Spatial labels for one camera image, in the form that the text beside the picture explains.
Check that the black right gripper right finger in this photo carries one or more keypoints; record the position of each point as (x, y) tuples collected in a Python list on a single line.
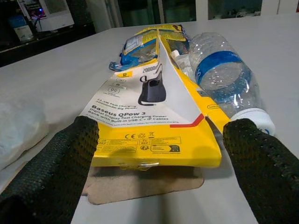
[(261, 170)]

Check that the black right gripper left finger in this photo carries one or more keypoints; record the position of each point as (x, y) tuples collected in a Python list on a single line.
[(51, 168)]

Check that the yellow power bank box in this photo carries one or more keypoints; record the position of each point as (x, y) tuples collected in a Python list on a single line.
[(151, 140)]

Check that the white plastic bag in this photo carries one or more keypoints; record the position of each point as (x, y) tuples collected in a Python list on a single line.
[(18, 130)]

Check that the white table with black legs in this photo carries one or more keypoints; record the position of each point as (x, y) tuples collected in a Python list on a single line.
[(58, 77)]

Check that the brown cardboard insert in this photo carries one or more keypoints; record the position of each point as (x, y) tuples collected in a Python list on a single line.
[(144, 184)]

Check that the clear plastic bottle blue label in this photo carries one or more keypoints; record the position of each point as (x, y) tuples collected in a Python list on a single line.
[(224, 77)]

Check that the blue white carton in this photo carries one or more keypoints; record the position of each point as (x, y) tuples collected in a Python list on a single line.
[(22, 32)]

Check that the blue yellow plastic packet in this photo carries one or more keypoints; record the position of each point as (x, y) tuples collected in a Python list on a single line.
[(137, 50)]

